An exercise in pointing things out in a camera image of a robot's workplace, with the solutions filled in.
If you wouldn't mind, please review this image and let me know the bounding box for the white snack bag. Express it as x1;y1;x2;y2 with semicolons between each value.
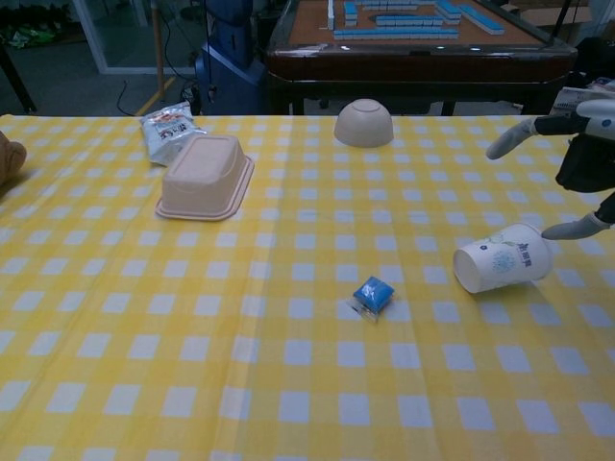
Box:
138;100;209;168

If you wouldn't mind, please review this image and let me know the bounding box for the blue wrapped candy packet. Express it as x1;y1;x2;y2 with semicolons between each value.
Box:
345;275;399;324

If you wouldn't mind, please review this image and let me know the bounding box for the yellow white checkered tablecloth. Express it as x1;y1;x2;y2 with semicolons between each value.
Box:
0;113;615;461

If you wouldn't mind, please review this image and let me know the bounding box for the blue machine base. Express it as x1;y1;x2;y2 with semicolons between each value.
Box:
194;0;266;116

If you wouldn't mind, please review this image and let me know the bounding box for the wooden pole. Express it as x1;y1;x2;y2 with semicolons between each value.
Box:
151;0;167;105

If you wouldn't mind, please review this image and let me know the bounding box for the dark wooden mahjong table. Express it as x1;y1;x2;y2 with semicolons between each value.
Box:
265;0;578;116

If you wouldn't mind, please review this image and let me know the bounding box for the white printed box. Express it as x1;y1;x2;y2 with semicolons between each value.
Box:
552;76;615;115

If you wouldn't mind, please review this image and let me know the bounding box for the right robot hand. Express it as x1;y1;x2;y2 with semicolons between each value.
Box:
485;98;615;241

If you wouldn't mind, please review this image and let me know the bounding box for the long blue mahjong tile row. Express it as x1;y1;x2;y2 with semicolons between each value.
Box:
332;28;460;40

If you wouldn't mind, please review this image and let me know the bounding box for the white printed paper cup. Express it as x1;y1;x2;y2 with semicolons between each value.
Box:
453;222;552;295

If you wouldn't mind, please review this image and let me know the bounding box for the beige round bowl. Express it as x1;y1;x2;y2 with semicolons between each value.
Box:
333;97;395;149

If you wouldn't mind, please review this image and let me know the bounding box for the diagonal blue mahjong tile row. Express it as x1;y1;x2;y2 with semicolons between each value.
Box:
434;0;506;36

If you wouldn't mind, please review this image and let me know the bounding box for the green packages pile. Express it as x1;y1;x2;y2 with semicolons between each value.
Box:
0;26;55;49

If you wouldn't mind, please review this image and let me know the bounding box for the brown plush toy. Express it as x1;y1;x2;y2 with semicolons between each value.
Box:
0;130;28;201

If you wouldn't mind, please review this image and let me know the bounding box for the beige rectangular plastic container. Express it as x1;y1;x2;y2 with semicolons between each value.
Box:
154;134;256;223

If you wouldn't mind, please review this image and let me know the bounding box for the black table leg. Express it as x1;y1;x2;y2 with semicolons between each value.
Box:
0;45;37;114

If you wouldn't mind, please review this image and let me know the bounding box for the short blue mahjong tile row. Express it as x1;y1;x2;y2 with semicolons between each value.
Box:
375;14;443;28

